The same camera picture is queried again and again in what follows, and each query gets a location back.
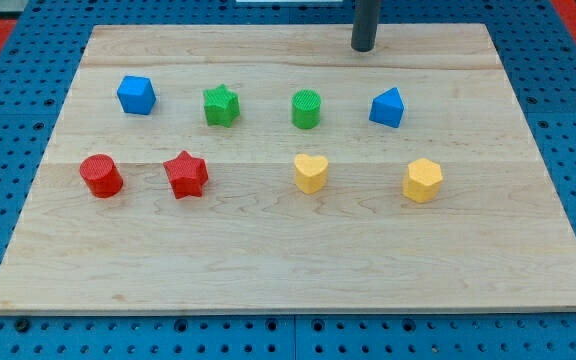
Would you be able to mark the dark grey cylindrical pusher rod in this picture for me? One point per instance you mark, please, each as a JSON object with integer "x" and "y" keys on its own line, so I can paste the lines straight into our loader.
{"x": 365, "y": 25}

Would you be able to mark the blue triangle block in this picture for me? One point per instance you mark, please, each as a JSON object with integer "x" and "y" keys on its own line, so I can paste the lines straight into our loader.
{"x": 388, "y": 108}

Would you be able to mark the green cylinder block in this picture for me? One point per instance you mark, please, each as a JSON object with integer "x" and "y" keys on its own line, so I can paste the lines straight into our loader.
{"x": 306, "y": 105}

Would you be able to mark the yellow heart block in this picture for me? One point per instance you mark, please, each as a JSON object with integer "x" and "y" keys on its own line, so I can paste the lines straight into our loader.
{"x": 311, "y": 172}

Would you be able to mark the green star block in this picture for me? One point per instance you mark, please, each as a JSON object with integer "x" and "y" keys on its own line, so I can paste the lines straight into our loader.
{"x": 221, "y": 106}

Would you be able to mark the yellow hexagon block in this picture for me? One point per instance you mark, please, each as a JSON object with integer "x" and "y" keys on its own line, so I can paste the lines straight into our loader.
{"x": 422, "y": 180}

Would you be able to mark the wooden board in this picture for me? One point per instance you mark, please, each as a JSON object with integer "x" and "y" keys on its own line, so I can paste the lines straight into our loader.
{"x": 494, "y": 240}

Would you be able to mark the red star block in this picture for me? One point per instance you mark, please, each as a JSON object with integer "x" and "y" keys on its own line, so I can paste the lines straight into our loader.
{"x": 186, "y": 175}

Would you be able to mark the blue cube block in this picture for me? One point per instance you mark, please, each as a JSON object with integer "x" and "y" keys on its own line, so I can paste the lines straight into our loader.
{"x": 136, "y": 95}

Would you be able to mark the red cylinder block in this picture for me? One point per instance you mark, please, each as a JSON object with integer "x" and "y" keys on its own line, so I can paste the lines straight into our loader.
{"x": 101, "y": 175}

